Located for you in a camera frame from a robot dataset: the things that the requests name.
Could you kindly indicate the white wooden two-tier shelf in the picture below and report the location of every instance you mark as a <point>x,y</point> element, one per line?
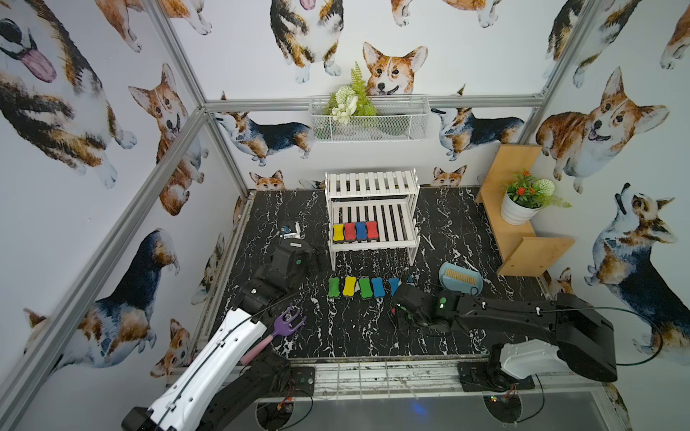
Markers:
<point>389,198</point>

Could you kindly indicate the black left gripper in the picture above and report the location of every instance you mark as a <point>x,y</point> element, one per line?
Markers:
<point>294,250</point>

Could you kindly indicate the purple pink garden fork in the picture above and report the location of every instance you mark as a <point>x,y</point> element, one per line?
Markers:
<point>285,325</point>

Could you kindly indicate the red eraser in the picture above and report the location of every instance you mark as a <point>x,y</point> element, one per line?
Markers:
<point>349,232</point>
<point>372,231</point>

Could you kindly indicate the artificial fern and flowers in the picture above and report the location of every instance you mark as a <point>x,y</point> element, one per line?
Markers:
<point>351,101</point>

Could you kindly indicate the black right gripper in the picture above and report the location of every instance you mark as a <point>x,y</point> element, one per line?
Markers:
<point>409,304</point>

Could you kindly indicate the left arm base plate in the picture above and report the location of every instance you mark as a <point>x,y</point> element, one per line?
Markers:
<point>295,380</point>

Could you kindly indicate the green potted plant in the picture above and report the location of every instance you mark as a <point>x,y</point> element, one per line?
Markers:
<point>530,192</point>

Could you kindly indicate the white plant pot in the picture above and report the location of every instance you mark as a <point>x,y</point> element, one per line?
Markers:
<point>514,214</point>

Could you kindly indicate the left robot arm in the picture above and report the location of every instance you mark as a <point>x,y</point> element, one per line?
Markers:
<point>235,368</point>

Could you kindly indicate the wooden corner shelf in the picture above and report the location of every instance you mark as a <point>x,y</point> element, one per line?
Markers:
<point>523,252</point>

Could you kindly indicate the yellow eraser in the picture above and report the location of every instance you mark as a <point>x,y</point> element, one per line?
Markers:
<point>349,286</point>
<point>338,233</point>

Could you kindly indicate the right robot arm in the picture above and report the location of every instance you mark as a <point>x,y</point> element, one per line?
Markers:
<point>560,335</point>

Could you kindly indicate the green eraser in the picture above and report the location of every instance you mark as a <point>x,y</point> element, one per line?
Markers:
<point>365,288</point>
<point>334,289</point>

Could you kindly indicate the white wire wall basket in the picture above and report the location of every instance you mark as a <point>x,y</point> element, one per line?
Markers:
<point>397,118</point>

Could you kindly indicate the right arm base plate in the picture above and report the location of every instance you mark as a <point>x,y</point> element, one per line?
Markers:
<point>477,376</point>

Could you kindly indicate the teal dustpan with brush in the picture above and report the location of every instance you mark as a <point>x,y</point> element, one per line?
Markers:
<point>462,280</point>

